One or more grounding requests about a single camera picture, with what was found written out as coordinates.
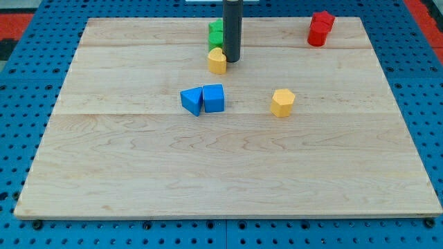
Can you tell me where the light wooden board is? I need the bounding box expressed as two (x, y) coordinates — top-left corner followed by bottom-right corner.
(14, 17), (442, 220)

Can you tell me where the green block rear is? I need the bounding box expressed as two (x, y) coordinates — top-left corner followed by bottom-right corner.
(208, 19), (223, 34)

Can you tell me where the yellow hexagon block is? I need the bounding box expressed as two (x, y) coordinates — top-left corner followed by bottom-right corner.
(270, 89), (296, 118)

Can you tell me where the green cylinder block front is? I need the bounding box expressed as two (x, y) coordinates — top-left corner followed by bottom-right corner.
(208, 31), (224, 52)

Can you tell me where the blue cube block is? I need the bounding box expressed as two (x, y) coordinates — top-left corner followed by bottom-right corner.
(203, 84), (225, 113)

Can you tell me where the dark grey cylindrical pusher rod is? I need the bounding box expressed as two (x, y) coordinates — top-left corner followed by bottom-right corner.
(222, 0), (243, 63)

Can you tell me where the red cylinder block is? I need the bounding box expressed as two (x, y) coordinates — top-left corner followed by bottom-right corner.
(307, 22), (329, 47)

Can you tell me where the yellow heart block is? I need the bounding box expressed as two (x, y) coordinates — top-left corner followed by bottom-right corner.
(207, 47), (227, 74)

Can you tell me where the blue triangle block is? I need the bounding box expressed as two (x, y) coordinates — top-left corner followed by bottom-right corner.
(180, 87), (203, 116)

